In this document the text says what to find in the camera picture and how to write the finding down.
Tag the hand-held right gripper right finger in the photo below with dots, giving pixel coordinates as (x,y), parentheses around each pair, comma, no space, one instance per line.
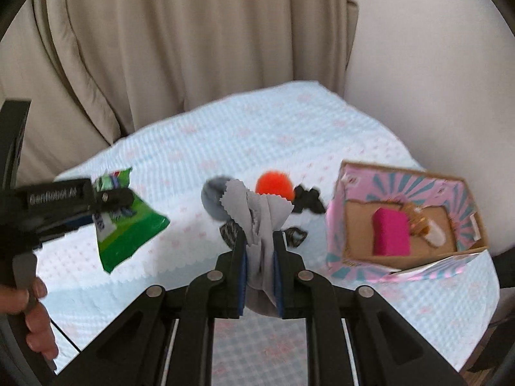
(277,273)

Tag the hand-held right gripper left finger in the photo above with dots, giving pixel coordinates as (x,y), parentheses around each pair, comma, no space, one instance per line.
(240,273)

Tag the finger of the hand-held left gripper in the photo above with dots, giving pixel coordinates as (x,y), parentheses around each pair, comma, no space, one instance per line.
(112,200)

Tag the green snack packet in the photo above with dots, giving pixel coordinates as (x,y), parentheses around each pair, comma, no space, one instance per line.
(124,229)

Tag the grey microfibre cloth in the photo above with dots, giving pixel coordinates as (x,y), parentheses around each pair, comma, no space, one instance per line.
(261,229)

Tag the pink cardboard box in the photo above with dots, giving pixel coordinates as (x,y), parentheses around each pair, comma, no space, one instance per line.
(402,225)

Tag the person's left hand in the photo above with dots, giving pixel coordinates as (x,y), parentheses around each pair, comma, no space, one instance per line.
(38,321)

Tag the grey pompom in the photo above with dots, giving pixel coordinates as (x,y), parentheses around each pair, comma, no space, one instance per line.
(215,201)

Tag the black fabric scrunchie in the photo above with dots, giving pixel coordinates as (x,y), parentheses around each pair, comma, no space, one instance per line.
(308,201)

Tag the orange pompom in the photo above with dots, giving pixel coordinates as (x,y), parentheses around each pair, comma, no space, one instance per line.
(275,185)

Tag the magenta sponge block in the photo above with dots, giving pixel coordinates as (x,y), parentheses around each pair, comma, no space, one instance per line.
(390,233)

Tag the light blue patterned blanket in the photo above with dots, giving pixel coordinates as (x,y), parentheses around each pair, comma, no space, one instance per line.
(241,128)

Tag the gold and white plush toy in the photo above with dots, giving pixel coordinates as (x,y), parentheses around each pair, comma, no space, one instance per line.
(426,225)

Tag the beige curtain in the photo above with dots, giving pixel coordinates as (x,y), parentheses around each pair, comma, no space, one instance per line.
(161,44)

